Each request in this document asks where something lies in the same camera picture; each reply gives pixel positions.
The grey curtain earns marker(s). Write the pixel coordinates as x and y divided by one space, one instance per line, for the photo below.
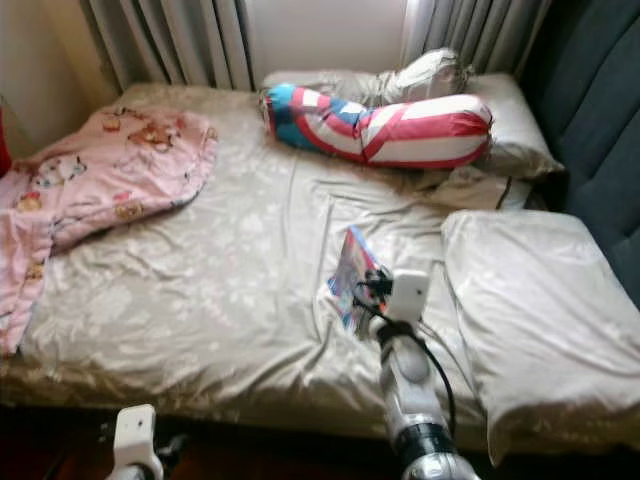
480 30
170 40

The large red cushion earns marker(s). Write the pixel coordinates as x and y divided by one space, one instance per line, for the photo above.
5 155

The bed with grey floral sheet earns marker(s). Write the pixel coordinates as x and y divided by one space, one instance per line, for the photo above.
240 290

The dark grey sofa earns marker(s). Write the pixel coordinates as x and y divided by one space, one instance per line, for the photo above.
595 120

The pink cartoon print blanket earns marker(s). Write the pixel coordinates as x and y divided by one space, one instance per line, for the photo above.
100 180

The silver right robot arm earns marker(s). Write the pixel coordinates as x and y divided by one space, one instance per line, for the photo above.
410 385

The folded grey floral cloth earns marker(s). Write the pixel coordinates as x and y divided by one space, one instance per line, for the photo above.
480 190

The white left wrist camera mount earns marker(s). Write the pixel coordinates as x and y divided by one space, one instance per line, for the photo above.
135 438

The colourful comic book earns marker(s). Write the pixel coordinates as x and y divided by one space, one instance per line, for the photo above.
350 275

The red white blue bolster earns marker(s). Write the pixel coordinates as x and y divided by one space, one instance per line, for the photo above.
410 135

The large pale floral pillow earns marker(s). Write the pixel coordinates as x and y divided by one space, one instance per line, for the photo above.
550 320

